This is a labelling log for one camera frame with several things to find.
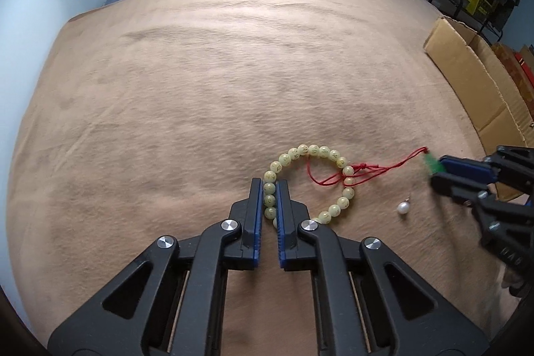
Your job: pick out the white pearl earring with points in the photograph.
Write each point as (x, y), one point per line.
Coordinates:
(404, 207)

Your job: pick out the boxes on orange table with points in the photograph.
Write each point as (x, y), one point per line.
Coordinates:
(526, 60)

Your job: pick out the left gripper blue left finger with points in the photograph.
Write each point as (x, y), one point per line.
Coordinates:
(170, 299)

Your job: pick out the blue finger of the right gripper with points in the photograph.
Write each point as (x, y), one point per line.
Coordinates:
(459, 189)
(463, 168)

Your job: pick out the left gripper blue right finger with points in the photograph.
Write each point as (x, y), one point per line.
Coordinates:
(367, 300)

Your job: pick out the open cardboard box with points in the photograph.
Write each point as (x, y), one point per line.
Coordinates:
(486, 90)

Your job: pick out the orange floral covered table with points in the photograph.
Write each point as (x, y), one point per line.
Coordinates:
(521, 80)

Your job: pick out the tan blanket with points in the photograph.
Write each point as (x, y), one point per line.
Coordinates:
(152, 117)

